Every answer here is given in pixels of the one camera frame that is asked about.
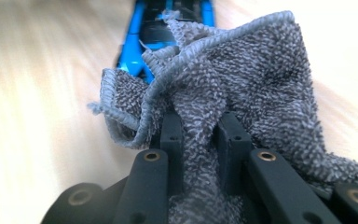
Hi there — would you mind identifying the blue toy car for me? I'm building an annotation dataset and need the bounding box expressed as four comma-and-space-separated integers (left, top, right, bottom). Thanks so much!
116, 0, 216, 86

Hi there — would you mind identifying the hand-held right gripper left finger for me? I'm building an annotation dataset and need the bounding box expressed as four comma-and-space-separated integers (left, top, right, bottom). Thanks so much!
150, 111, 185, 196

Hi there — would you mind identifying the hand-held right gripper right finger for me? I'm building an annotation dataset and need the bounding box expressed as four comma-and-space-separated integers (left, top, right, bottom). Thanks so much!
213, 110, 255, 196

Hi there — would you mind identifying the grey terry cloth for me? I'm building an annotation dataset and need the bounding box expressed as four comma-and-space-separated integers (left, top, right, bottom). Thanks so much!
87, 10, 358, 224

